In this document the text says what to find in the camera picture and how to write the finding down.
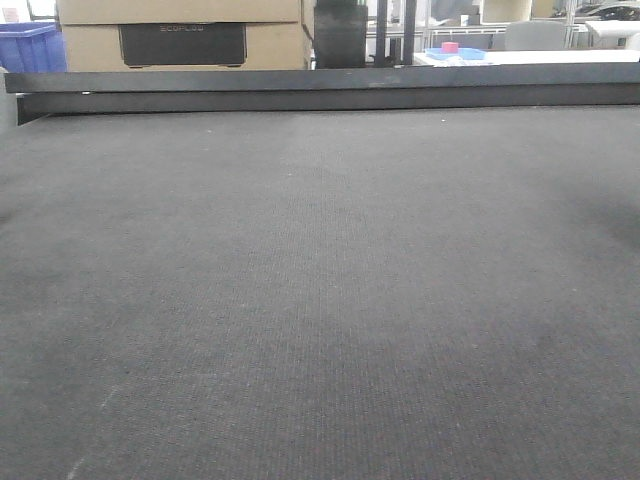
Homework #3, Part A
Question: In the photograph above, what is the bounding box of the dark grey conveyor belt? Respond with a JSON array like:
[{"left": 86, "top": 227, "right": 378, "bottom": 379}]
[{"left": 1, "top": 107, "right": 639, "bottom": 479}]

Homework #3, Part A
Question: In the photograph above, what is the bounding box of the cardboard box with black print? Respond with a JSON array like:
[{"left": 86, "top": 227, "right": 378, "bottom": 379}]
[{"left": 56, "top": 0, "right": 316, "bottom": 72}]

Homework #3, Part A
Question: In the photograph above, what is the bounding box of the blue shallow tray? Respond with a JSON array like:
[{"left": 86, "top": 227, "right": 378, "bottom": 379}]
[{"left": 424, "top": 47, "right": 486, "bottom": 61}]

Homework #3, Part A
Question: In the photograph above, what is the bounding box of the blue plastic crate background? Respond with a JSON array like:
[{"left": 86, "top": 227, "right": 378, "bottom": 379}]
[{"left": 0, "top": 22, "right": 67, "bottom": 73}]

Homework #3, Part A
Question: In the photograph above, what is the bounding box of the black vertical post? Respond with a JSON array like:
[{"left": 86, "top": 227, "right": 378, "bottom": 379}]
[
  {"left": 374, "top": 0, "right": 388, "bottom": 68},
  {"left": 402, "top": 0, "right": 417, "bottom": 66}
]

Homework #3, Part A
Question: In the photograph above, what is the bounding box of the white background table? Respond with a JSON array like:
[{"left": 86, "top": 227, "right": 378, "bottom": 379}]
[{"left": 413, "top": 49, "right": 639, "bottom": 67}]

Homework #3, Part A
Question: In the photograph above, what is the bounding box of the black stacked block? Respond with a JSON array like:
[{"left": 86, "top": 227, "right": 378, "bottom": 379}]
[{"left": 313, "top": 0, "right": 368, "bottom": 69}]

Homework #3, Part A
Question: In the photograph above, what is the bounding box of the black conveyor side rail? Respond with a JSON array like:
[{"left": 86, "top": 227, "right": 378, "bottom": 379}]
[{"left": 4, "top": 63, "right": 639, "bottom": 123}]

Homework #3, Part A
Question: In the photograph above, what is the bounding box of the black vertical post right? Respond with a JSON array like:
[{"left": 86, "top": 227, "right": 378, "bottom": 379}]
[{"left": 402, "top": 0, "right": 417, "bottom": 66}]

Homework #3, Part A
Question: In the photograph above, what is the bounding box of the black vertical post left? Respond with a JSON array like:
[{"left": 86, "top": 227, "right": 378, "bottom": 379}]
[{"left": 374, "top": 0, "right": 388, "bottom": 68}]

